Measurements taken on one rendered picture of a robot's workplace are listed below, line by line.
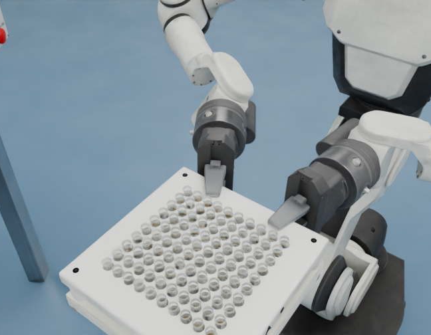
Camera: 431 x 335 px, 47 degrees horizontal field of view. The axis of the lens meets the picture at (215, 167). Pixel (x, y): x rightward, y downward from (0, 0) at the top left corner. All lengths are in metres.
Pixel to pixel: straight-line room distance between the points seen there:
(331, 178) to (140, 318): 0.32
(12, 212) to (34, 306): 0.39
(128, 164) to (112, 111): 0.46
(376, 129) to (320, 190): 0.17
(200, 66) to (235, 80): 0.08
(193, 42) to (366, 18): 0.32
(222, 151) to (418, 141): 0.29
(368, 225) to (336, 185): 0.94
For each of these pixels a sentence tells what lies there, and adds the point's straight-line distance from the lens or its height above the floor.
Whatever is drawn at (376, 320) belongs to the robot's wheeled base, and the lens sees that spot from 1.66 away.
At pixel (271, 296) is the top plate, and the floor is 1.03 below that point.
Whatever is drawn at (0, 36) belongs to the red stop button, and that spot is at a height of 0.95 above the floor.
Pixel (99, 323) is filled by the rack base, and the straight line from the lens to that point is 0.65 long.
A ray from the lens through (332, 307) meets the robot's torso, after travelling 1.16.
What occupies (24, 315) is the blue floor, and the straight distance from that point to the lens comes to 1.91.
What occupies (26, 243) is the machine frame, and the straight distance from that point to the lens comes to 1.81.
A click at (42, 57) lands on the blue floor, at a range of 3.34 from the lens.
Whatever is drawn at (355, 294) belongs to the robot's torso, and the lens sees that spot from 1.49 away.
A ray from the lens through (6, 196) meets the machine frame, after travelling 1.66.
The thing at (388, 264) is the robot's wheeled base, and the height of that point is 0.17.
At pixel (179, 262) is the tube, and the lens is 0.62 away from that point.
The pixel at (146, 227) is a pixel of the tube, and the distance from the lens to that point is 0.66.
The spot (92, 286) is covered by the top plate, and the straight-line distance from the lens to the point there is 0.62.
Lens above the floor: 1.52
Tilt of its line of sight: 41 degrees down
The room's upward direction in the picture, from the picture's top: straight up
